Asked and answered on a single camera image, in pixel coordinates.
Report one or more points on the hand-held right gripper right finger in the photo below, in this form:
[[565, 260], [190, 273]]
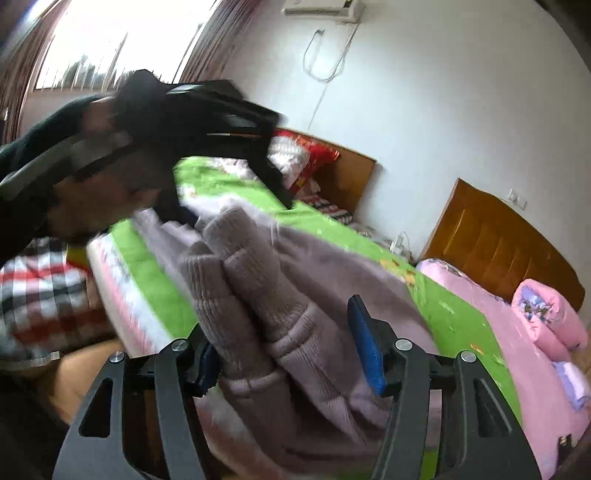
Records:
[[369, 350]]

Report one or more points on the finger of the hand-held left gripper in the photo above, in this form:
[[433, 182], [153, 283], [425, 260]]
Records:
[[272, 180], [173, 203]]

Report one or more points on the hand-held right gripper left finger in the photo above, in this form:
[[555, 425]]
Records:
[[210, 369]]

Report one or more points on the lavender knit sweater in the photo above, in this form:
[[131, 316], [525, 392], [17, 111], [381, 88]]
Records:
[[286, 286]]

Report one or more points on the person's left forearm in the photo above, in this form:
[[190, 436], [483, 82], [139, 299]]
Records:
[[41, 129]]

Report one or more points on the person's left hand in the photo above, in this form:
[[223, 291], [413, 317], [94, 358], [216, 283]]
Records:
[[115, 194]]

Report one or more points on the pale floral quilt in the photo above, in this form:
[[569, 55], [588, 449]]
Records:
[[288, 154]]

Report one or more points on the red patterned pillow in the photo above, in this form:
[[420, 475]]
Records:
[[321, 157]]

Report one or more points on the checkered cloth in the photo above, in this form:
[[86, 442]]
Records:
[[328, 207]]

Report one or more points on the small wooden headboard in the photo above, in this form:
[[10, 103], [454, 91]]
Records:
[[351, 180]]

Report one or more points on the green printed blanket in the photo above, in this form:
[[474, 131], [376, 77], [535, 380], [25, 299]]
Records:
[[443, 314]]

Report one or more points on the patterned pink curtain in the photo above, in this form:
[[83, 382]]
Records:
[[207, 37], [23, 60]]

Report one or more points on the white charger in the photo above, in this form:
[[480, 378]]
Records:
[[399, 242]]

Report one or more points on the window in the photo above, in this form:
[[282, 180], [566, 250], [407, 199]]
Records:
[[115, 41]]

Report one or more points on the pink bed sheet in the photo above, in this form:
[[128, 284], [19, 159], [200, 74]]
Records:
[[508, 364]]

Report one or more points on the plaid cloth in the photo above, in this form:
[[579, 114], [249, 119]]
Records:
[[41, 300]]

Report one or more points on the white air conditioner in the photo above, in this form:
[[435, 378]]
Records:
[[323, 8]]

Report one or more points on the large wooden headboard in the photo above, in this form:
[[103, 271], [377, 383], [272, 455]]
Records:
[[498, 235]]

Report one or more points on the folded pink quilt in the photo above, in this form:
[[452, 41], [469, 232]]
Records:
[[549, 314]]

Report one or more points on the folded lilac white cloth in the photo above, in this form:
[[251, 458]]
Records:
[[572, 383]]

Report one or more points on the dark object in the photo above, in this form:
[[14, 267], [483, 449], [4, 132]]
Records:
[[565, 446]]

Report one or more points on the white wall socket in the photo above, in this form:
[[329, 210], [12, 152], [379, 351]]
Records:
[[517, 198]]

